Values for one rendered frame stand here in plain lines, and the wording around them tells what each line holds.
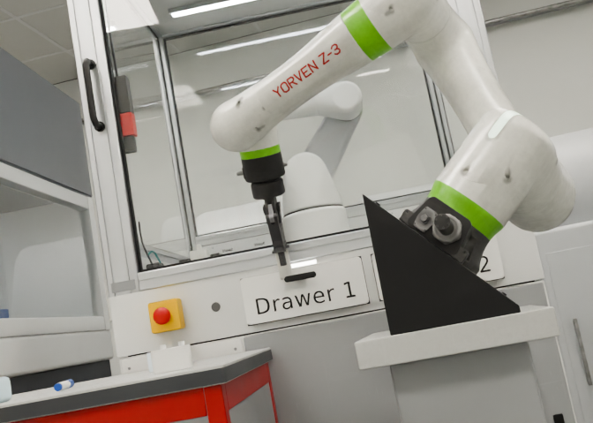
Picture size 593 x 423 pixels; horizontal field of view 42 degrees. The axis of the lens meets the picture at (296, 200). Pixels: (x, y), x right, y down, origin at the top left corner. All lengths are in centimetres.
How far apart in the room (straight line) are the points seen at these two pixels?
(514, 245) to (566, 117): 332
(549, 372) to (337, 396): 48
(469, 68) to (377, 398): 78
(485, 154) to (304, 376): 82
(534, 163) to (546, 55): 401
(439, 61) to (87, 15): 96
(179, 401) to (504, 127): 66
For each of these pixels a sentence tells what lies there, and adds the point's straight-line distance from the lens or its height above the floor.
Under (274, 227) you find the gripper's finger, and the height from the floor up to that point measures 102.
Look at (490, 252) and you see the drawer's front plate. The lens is 182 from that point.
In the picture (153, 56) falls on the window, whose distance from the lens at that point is 201.
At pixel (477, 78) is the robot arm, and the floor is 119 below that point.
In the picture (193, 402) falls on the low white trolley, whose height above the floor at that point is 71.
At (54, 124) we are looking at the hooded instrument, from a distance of 277.
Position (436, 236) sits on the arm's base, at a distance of 112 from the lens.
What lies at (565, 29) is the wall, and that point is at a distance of 528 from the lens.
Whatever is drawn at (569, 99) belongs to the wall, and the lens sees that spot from 515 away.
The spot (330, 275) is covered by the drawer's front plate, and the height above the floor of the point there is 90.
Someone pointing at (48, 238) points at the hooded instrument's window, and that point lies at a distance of 257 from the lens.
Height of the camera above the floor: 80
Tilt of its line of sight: 9 degrees up
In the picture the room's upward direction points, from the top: 11 degrees counter-clockwise
